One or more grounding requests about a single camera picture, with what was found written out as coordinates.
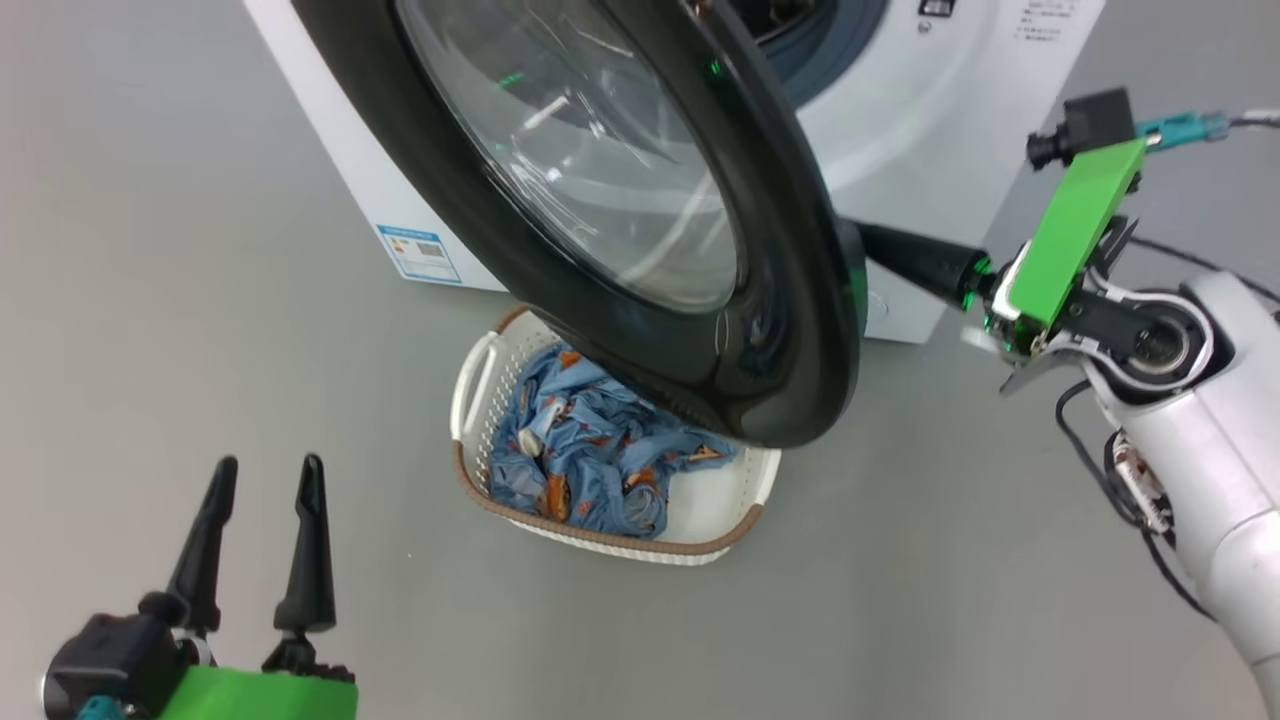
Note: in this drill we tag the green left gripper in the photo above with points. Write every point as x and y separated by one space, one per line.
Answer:
260 695

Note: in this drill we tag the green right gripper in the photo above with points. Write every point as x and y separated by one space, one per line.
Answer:
1070 240

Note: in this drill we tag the black round glass washer door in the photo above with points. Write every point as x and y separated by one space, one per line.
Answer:
790 330

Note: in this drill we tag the blue patterned garment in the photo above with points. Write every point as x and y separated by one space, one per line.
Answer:
620 480
570 400

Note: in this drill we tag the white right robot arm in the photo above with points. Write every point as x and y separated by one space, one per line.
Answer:
1200 450

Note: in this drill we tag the white front-load washing machine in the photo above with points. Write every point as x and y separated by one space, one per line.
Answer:
900 130

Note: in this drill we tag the grey rubber door gasket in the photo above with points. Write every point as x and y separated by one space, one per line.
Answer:
840 50

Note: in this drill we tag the black door latch socket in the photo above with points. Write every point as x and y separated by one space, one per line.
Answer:
936 7

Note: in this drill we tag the round white filter cover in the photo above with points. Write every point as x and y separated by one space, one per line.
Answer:
878 305

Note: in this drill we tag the cream perforated laundry basket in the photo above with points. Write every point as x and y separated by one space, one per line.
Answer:
710 505

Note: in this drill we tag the blue energy label sticker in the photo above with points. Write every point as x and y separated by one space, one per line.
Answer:
420 255

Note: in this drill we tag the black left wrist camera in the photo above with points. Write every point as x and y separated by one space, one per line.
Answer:
105 660

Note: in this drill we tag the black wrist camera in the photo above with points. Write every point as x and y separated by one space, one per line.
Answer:
105 660
1095 120

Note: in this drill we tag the teal left camera connector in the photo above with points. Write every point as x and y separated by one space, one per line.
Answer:
100 710

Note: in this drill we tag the teal camera connector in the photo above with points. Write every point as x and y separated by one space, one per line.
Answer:
100 710
1180 128

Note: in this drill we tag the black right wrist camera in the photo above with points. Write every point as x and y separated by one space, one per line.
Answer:
1095 120

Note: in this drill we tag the teal right camera connector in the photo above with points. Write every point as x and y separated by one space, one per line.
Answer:
1180 128

